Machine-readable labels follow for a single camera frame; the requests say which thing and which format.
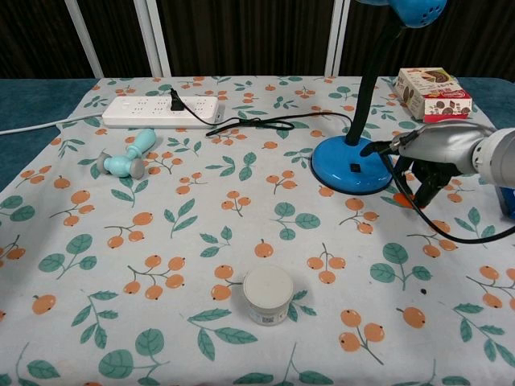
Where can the white double frame post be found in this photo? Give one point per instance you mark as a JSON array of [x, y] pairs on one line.
[[155, 40]]

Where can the dark pleated curtain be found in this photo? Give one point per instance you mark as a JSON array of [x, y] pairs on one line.
[[241, 36]]

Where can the white round jar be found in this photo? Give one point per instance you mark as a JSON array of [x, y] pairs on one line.
[[267, 287]]

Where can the teal velvet table cover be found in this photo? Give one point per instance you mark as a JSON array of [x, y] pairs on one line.
[[24, 100]]

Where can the white wide frame post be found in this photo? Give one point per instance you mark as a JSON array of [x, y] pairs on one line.
[[338, 40]]

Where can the chocolate cookie box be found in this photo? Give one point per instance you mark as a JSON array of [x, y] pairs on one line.
[[442, 108]]

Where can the floral orange-fruit tablecloth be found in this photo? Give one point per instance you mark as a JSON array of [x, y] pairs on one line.
[[241, 241]]

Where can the white power strip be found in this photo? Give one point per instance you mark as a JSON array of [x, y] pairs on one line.
[[133, 115]]

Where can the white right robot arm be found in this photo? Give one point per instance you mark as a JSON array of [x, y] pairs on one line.
[[499, 157]]

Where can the teal wooden toy hammer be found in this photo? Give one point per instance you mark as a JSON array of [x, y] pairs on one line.
[[120, 163]]

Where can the blue desk lamp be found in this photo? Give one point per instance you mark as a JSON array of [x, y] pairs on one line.
[[338, 161]]

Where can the white slim frame post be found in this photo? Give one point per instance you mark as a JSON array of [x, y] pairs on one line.
[[84, 40]]

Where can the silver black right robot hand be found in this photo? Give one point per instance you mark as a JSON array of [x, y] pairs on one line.
[[438, 149]]

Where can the blue snack packet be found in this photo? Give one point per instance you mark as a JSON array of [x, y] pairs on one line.
[[509, 205]]

